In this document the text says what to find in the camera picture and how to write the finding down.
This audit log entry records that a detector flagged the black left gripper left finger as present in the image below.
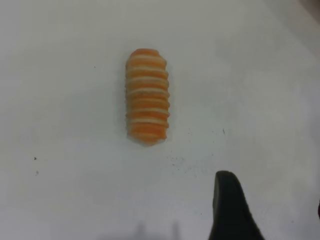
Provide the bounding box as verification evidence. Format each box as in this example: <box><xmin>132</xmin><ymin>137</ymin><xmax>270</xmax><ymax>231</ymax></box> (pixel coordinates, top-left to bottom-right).
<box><xmin>208</xmin><ymin>170</ymin><xmax>266</xmax><ymax>240</ymax></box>

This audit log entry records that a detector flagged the ridged orange striped bread roll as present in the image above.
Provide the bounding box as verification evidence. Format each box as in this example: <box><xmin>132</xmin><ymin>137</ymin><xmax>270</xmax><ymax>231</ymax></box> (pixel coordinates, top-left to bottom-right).
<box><xmin>124</xmin><ymin>48</ymin><xmax>171</xmax><ymax>147</ymax></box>

